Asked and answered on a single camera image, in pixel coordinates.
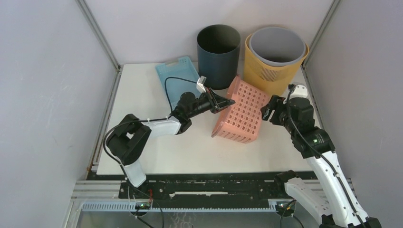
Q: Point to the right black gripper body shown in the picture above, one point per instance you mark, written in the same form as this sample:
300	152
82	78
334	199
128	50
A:
279	116

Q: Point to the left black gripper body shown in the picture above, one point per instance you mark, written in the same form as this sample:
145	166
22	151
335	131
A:
205	103

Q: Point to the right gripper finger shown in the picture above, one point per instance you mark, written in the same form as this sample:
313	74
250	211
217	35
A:
275	101
266	112

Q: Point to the pink plastic basket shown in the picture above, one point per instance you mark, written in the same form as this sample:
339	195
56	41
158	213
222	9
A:
241	121

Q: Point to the blue plastic basket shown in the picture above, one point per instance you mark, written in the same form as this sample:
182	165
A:
178	77

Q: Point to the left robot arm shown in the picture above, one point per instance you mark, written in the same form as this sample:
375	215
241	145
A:
125	142

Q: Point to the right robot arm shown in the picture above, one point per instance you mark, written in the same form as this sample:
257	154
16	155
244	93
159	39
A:
341	208

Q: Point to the yellow perforated bin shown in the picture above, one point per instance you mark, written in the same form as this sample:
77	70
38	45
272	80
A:
271	80

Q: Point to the grey inner bin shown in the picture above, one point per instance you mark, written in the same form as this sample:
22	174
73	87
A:
277	46

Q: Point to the dark blue cylindrical bin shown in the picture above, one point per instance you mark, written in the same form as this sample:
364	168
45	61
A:
218	51

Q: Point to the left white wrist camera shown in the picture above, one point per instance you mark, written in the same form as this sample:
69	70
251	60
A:
200	84

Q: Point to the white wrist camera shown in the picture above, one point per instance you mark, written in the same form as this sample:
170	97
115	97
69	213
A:
200	84
297	91

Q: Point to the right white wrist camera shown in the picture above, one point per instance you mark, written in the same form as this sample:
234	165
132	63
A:
297	91

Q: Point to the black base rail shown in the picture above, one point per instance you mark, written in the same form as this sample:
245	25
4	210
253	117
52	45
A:
203	191

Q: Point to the aluminium frame rail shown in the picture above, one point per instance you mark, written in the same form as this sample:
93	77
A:
96	190

